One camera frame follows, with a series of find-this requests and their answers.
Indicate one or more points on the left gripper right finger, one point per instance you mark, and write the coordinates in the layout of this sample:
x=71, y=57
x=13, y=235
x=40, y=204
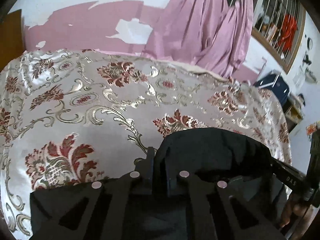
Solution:
x=207, y=204

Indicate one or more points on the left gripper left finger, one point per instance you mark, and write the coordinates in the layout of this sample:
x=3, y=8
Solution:
x=89, y=210

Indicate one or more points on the black jacket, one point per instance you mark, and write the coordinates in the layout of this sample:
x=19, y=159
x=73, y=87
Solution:
x=220, y=159

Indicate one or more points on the person right hand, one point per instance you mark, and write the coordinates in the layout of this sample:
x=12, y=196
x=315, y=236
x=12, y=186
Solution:
x=307, y=215

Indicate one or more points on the wooden desk shelf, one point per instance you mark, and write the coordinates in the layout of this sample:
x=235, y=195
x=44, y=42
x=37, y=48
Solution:
x=293, y=113

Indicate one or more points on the floral satin bedspread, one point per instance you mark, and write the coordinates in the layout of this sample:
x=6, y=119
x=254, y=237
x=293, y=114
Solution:
x=70, y=117

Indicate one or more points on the navy blue backpack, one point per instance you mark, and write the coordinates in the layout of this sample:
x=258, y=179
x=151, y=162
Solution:
x=276, y=84

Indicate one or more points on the pink right curtain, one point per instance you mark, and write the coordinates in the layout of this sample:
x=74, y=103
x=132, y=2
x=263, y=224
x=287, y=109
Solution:
x=226, y=32

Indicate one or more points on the pink curtain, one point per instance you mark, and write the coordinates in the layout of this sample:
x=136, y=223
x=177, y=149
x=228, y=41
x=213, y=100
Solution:
x=226, y=32
x=185, y=30

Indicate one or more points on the red hanging garment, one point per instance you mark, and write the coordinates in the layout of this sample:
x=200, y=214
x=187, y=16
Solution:
x=287, y=33

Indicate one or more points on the wooden framed barred window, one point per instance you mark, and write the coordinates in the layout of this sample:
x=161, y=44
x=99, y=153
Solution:
x=268, y=16

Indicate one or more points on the pink left curtain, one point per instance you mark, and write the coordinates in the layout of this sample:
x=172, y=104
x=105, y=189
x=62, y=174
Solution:
x=185, y=30

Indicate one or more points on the wooden headboard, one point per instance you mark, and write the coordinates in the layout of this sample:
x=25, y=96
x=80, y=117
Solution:
x=11, y=38

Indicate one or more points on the round wall clock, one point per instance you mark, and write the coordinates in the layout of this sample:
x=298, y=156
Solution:
x=309, y=43

